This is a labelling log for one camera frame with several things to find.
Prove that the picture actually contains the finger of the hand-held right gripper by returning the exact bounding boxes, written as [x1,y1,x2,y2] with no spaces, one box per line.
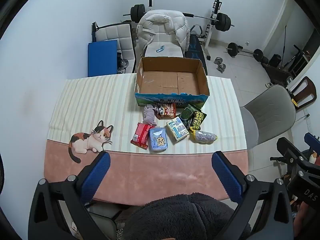
[304,132,320,153]
[270,137,308,167]

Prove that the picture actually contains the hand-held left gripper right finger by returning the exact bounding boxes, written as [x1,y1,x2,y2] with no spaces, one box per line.
[211,151,294,240]

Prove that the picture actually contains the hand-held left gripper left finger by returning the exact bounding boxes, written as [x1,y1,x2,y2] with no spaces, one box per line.
[28,151,112,240]

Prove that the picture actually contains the silver glitter yellow pouch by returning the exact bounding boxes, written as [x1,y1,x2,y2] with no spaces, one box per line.
[189,127,218,144]

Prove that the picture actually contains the red packet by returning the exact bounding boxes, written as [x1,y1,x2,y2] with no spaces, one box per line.
[130,122,156,150]

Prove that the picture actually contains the black yellow wipes packet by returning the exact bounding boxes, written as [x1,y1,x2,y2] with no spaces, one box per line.
[189,109,207,131]

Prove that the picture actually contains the white blue tissue pack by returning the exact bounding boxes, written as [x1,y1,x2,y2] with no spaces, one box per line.
[166,116,190,143]

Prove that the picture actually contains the light blue tissue pack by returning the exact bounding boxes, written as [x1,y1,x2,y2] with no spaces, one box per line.
[149,127,169,152]

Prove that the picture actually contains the dark green packet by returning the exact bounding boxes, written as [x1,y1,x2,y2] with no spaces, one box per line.
[179,104,198,128]

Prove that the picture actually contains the purple cloth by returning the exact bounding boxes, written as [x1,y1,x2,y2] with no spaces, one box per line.
[142,104,158,126]

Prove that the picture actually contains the panda print snack packet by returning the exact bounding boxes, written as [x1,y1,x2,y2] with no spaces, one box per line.
[156,102,177,120]

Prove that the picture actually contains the printed cardboard box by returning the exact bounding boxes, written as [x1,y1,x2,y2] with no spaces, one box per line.
[134,56,210,107]

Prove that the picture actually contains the brown wooden chair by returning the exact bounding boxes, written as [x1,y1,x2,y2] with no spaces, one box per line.
[291,76,317,110]

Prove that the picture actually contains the grey shell chair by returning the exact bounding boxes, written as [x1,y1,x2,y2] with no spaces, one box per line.
[239,84,297,153]

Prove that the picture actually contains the person's dark fleece garment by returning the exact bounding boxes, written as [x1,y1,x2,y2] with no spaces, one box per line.
[122,192,252,240]

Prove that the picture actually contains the dark wooden bench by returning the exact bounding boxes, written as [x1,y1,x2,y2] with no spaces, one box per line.
[261,62,293,85]

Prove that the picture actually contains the striped pink cat tablecloth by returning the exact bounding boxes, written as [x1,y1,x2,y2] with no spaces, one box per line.
[44,75,250,204]

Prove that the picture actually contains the black kick scooter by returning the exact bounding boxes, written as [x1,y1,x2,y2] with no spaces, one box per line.
[281,44,310,78]

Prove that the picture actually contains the black speaker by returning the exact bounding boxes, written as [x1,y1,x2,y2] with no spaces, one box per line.
[269,54,282,68]

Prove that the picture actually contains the long black rod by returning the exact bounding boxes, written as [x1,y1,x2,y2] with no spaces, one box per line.
[282,25,288,63]

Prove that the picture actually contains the short black barbell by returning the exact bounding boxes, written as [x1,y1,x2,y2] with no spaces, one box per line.
[225,42,264,62]

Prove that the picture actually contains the chrome weights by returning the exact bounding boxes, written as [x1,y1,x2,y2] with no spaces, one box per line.
[117,51,137,74]

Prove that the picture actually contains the blue foam pad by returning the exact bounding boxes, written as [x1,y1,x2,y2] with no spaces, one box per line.
[87,40,118,77]

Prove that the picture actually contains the black blue weight bench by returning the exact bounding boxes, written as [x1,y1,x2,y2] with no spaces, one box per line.
[185,25,208,75]

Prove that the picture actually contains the white padded chair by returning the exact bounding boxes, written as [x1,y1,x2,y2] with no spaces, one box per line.
[144,42,185,58]

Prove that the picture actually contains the white squat rack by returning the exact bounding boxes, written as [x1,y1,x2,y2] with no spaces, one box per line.
[146,0,223,60]

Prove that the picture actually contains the white quilted folding chair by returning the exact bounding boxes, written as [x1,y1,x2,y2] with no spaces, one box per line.
[91,21,137,74]

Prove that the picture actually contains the white puffer jacket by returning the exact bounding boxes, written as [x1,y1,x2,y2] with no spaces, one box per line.
[136,9,190,58]

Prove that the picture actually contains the racked black barbell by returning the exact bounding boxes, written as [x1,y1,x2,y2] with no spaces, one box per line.
[122,4,235,32]

